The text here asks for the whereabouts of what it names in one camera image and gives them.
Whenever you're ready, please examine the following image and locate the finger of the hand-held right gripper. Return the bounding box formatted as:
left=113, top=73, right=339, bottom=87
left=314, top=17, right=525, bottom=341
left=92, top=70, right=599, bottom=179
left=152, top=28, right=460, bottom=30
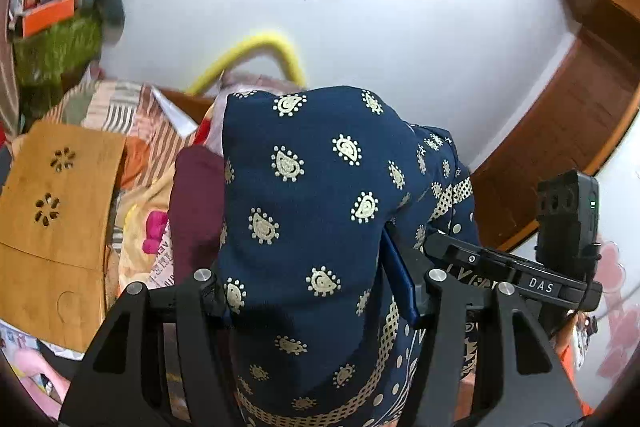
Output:
left=422, top=231, right=532, bottom=285

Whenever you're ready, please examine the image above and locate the wooden door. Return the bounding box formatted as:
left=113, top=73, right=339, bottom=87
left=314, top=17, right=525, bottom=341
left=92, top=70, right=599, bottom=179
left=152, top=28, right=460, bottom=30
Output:
left=469, top=0, right=640, bottom=254

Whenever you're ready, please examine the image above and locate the printed blanket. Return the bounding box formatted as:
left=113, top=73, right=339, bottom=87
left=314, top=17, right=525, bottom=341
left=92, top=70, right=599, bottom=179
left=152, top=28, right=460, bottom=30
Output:
left=102, top=79, right=301, bottom=303

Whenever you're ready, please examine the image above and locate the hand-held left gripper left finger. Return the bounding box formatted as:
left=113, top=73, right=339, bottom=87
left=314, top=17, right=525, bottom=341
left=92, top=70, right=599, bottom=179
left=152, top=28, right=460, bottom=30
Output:
left=57, top=269, right=237, bottom=427

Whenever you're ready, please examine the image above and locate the green fuzzy blanket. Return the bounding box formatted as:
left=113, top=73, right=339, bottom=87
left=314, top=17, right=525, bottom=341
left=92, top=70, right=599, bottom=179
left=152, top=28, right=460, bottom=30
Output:
left=12, top=13, right=104, bottom=88

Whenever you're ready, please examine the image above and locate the bamboo lap table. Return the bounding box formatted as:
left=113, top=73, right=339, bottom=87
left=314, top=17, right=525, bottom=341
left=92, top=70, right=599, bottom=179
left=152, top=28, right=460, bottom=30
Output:
left=0, top=121, right=129, bottom=354

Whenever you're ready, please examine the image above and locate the navy patterned dress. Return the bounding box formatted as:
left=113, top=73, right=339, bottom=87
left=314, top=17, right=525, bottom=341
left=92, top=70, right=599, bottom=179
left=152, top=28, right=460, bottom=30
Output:
left=215, top=84, right=482, bottom=427

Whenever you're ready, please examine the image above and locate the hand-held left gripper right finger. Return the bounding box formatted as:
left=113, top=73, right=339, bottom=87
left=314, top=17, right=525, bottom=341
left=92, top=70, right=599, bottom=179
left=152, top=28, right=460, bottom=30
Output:
left=381, top=229, right=586, bottom=427

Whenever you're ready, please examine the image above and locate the striped bed sheet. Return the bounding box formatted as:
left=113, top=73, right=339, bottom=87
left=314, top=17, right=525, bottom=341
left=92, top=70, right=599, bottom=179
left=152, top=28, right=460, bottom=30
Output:
left=57, top=79, right=202, bottom=188

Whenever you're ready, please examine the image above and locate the person's right forearm orange sleeve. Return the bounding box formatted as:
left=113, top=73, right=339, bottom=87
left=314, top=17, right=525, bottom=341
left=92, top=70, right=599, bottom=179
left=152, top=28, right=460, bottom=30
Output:
left=556, top=312, right=597, bottom=417

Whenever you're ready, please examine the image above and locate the maroon garment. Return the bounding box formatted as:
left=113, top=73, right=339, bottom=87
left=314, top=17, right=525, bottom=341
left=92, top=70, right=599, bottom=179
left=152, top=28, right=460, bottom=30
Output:
left=169, top=146, right=227, bottom=290

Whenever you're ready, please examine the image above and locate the orange box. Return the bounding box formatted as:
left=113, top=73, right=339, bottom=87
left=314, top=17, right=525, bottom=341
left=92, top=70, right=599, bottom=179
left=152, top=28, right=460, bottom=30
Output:
left=22, top=0, right=77, bottom=38

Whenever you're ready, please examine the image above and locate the yellow foam tube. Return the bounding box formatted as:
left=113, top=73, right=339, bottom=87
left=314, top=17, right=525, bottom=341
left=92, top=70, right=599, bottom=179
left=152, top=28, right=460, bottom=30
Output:
left=186, top=32, right=307, bottom=96

